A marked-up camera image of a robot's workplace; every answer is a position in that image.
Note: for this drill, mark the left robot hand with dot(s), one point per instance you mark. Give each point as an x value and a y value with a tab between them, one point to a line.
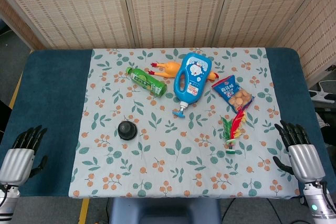
17	161

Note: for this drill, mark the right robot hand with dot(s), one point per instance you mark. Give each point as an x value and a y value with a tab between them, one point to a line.
307	159

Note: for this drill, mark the black dice cup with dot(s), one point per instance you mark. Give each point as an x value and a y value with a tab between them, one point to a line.
126	128

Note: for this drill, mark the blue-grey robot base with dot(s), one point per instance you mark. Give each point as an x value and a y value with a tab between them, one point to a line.
162	211

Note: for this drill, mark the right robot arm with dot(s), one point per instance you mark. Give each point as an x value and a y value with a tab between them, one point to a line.
316	203

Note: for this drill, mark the white plastic stand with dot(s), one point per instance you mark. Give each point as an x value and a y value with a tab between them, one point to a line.
319	94

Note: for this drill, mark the teal table cover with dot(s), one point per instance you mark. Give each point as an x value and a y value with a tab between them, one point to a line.
52	98

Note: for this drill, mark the colourful feather shuttlecock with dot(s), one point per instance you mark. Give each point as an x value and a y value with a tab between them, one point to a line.
233	129

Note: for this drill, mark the blue snack bag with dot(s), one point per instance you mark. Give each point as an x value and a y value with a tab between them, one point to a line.
233	93

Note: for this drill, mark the floral tablecloth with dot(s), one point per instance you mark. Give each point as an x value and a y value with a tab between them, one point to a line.
170	161

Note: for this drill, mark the blue pump detergent bottle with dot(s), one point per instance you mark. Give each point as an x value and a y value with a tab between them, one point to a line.
193	77

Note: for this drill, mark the green tea bottle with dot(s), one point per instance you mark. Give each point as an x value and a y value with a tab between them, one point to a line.
147	82

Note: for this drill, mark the bamboo folding screen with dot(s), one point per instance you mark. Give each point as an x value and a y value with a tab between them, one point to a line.
78	11

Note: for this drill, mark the yellow rubber chicken toy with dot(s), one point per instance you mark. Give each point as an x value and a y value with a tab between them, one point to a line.
170	68

